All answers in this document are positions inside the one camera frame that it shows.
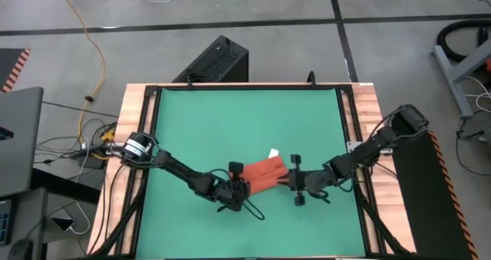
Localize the black mat with hazard stripes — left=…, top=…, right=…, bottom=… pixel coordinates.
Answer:
left=0, top=48, right=31, bottom=94
left=390, top=130, right=479, bottom=260

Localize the yellow cable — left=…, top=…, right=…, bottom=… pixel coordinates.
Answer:
left=52, top=0, right=116, bottom=161

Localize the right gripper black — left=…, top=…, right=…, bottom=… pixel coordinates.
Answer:
left=276, top=154, right=328, bottom=207

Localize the black phone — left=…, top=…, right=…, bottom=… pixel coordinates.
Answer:
left=51, top=216, right=77, bottom=233

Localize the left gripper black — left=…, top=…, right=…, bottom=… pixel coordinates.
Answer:
left=214, top=161, right=252, bottom=212

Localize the grey laptop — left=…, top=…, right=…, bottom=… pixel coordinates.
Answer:
left=0, top=86, right=45, bottom=199

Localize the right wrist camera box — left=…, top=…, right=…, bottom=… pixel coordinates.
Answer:
left=305, top=172, right=325, bottom=192

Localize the black side desk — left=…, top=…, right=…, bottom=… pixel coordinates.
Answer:
left=0, top=166, right=102, bottom=260

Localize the orange towel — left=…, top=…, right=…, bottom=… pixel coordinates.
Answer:
left=239, top=147, right=289, bottom=196

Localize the black computer tower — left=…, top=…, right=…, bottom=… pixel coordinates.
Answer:
left=171, top=34, right=250, bottom=84

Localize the black computer mouse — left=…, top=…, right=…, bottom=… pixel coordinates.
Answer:
left=7, top=238, right=35, bottom=260

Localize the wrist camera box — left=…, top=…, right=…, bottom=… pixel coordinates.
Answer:
left=220, top=182, right=242, bottom=200
left=305, top=172, right=325, bottom=192

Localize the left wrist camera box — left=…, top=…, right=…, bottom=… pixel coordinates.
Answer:
left=220, top=182, right=242, bottom=200

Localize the grey metal stand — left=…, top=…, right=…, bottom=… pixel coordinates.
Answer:
left=432, top=37, right=491, bottom=119

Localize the green table mat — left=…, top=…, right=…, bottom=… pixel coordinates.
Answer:
left=134, top=86, right=368, bottom=259

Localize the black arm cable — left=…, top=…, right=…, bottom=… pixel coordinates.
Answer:
left=216, top=167, right=266, bottom=222

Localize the black hose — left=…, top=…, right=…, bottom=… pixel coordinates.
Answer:
left=436, top=19, right=491, bottom=64

